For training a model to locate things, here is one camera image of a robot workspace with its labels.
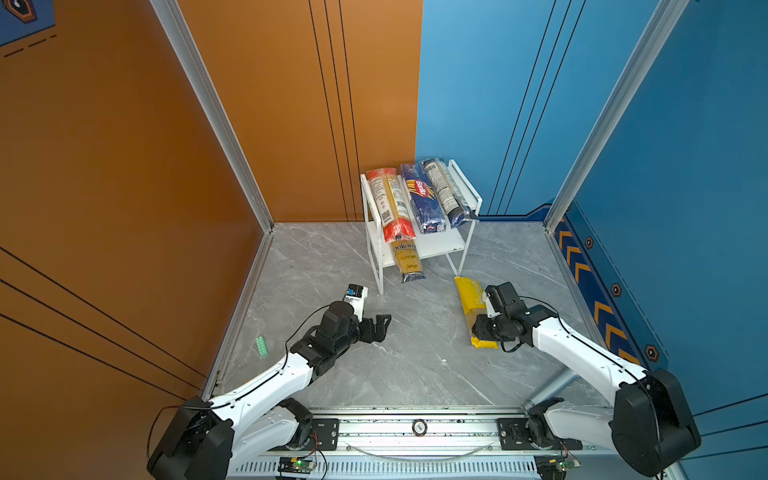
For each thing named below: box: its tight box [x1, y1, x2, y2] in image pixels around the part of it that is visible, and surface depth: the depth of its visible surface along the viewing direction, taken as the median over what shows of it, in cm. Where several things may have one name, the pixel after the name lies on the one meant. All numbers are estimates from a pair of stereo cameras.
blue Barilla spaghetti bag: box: [400, 162, 447, 234], surface depth 77 cm
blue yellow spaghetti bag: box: [391, 239, 426, 283], surface depth 88 cm
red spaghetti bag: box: [367, 168, 416, 243], surface depth 76 cm
